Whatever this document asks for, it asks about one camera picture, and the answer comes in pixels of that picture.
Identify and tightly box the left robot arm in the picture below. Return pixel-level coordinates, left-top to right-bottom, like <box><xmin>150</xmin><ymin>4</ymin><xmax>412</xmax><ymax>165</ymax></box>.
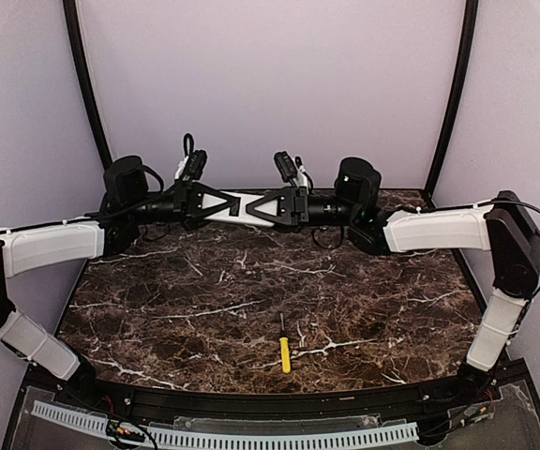
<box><xmin>0</xmin><ymin>150</ymin><xmax>242</xmax><ymax>397</ymax></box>

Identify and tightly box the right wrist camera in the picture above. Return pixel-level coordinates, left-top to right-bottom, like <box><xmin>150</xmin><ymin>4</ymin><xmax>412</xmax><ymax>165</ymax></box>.
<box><xmin>274</xmin><ymin>151</ymin><xmax>313</xmax><ymax>192</ymax></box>

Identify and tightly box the yellow handled screwdriver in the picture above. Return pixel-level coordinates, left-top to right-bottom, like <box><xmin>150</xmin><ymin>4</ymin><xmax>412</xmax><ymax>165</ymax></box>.
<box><xmin>279</xmin><ymin>312</ymin><xmax>292</xmax><ymax>374</ymax></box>

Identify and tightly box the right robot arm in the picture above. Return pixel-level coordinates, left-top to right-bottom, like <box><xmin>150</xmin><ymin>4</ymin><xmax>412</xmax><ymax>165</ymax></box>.
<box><xmin>243</xmin><ymin>152</ymin><xmax>540</xmax><ymax>401</ymax></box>

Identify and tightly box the black frame post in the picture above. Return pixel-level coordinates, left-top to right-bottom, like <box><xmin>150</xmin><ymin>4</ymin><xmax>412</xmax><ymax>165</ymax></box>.
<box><xmin>62</xmin><ymin>0</ymin><xmax>113</xmax><ymax>169</ymax></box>
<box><xmin>423</xmin><ymin>0</ymin><xmax>479</xmax><ymax>202</ymax></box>

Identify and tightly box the black frame post left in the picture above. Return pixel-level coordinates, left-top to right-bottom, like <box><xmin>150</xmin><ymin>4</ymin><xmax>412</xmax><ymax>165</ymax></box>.
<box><xmin>62</xmin><ymin>0</ymin><xmax>113</xmax><ymax>169</ymax></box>

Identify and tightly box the black front table rail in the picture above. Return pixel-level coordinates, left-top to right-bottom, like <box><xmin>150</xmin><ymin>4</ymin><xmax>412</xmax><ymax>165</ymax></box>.
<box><xmin>79</xmin><ymin>376</ymin><xmax>497</xmax><ymax>423</ymax></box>

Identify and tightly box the white remote control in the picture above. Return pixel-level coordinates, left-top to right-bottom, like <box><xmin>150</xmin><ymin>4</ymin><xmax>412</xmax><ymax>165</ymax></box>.
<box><xmin>206</xmin><ymin>191</ymin><xmax>278</xmax><ymax>228</ymax></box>

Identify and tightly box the white slotted cable duct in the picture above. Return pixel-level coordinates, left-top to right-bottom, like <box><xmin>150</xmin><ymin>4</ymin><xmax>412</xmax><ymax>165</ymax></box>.
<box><xmin>31</xmin><ymin>400</ymin><xmax>419</xmax><ymax>449</ymax></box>

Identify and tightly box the black frame post right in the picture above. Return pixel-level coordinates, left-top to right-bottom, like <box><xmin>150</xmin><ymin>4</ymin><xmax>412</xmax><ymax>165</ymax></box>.
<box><xmin>423</xmin><ymin>0</ymin><xmax>479</xmax><ymax>202</ymax></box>

